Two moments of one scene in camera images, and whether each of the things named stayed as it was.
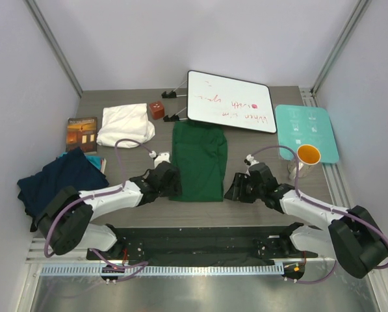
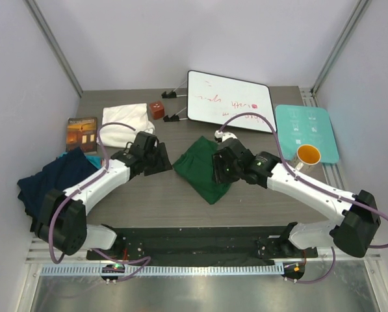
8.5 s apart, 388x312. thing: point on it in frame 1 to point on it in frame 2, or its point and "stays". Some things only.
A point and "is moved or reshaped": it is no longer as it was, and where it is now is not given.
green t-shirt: x=200 y=151 is moved or reshaped
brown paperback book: x=82 y=132 stays
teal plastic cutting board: x=298 y=125 stays
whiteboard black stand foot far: x=171 y=95 stays
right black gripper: x=240 y=180 to x=219 y=177
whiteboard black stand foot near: x=173 y=118 stays
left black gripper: x=175 y=188 to x=163 y=164
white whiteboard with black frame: x=229 y=101 stays
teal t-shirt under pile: x=95 y=160 stays
